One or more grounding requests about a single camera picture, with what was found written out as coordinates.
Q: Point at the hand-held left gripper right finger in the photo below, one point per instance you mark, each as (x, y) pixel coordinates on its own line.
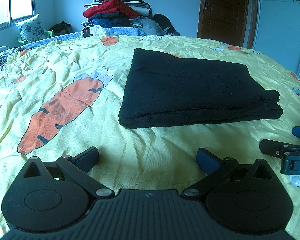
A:
(208, 160)

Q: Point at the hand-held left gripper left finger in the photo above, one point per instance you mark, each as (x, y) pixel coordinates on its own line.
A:
(86, 158)

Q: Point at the black pants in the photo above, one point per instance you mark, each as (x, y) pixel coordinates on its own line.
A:
(190, 90)

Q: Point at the yellow carrot printed blanket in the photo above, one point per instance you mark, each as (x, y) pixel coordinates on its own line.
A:
(65, 110)

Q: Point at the white sliding wardrobe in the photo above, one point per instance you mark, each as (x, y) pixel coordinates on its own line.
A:
(282, 22)

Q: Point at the green plastic chair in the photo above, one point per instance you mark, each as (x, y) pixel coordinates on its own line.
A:
(49, 33)

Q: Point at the blue quilted bedspread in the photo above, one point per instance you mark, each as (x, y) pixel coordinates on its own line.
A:
(125, 31)

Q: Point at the dark brown bag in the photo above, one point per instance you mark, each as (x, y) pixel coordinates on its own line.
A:
(60, 28)

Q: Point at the floral pillow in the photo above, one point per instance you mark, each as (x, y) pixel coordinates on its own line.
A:
(30, 28)

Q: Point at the brown wooden door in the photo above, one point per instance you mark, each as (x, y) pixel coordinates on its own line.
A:
(222, 12)

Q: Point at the black bag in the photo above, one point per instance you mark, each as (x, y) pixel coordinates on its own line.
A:
(163, 22)

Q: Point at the pile of clothes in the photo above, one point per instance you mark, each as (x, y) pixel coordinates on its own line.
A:
(115, 10)

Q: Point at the window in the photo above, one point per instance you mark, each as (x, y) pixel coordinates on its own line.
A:
(10, 2)

